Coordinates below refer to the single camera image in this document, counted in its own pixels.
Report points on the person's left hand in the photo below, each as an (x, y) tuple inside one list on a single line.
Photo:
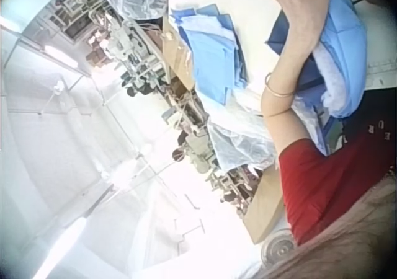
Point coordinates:
[(305, 15)]

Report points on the light blue fleece-lined garment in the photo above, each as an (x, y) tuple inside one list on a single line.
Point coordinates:
[(344, 34)]

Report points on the dark blue fabric piece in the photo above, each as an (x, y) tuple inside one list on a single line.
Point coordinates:
[(280, 37)]

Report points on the thin gold bangle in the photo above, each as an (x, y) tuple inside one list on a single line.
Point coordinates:
[(276, 114)]

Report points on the stack of blue fabric pieces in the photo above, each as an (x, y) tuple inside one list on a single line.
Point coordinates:
[(211, 59)]

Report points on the brown cardboard box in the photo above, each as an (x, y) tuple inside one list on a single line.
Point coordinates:
[(178, 55), (266, 207)]

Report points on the row of sewing machines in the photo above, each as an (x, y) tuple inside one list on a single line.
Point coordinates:
[(139, 59)]

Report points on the metal handwheel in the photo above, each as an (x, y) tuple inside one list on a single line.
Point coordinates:
[(277, 250)]

